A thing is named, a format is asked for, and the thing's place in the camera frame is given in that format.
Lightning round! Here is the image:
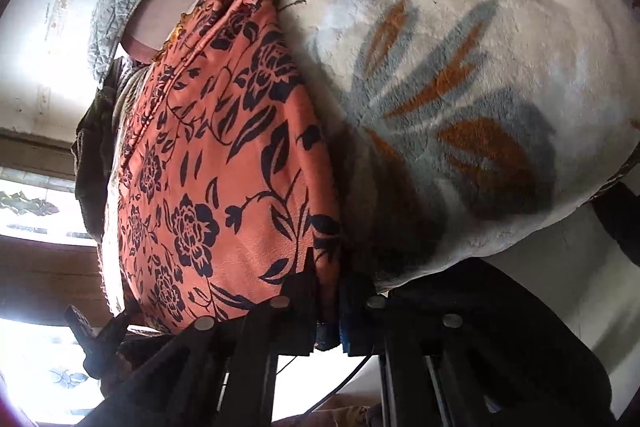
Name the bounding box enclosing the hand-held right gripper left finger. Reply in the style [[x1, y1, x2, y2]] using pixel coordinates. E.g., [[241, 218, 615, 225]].
[[95, 249, 333, 427]]

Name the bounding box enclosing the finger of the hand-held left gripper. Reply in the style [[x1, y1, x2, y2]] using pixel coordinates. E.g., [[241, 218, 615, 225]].
[[64, 304, 137, 380]]

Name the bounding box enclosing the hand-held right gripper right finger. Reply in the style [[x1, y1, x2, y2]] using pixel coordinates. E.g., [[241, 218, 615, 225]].
[[339, 274, 617, 427]]

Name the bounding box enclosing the orange floral garment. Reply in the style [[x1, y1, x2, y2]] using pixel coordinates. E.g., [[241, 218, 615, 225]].
[[100, 0, 347, 338]]

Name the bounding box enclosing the window with patterned grille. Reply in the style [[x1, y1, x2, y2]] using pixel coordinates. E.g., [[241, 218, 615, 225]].
[[0, 167, 117, 423]]

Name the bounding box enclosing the dark brown cloth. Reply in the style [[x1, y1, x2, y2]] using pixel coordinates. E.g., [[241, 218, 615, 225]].
[[70, 57, 147, 249]]

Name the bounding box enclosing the leaf print fleece blanket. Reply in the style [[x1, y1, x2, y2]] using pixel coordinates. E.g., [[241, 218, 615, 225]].
[[200, 0, 640, 294]]

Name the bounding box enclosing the black cable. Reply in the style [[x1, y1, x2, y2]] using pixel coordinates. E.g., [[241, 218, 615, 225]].
[[307, 353, 375, 415]]

